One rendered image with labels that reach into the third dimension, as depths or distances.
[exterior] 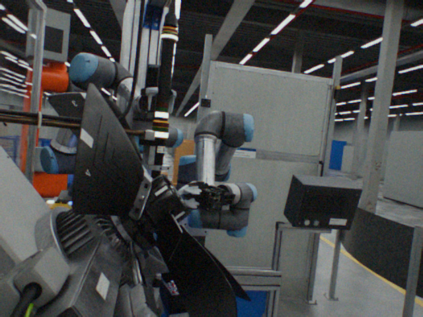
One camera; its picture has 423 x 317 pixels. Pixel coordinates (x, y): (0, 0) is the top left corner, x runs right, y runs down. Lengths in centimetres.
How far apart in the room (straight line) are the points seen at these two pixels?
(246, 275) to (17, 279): 101
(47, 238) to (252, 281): 88
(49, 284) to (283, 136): 255
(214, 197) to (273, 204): 192
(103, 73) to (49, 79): 351
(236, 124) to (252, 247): 181
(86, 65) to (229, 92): 162
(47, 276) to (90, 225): 24
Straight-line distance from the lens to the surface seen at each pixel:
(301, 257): 318
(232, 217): 119
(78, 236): 75
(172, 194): 75
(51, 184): 477
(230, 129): 132
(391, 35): 794
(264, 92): 286
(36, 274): 53
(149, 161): 86
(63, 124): 76
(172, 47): 90
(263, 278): 143
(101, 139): 56
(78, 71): 138
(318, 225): 144
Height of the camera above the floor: 136
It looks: 3 degrees down
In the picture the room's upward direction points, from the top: 6 degrees clockwise
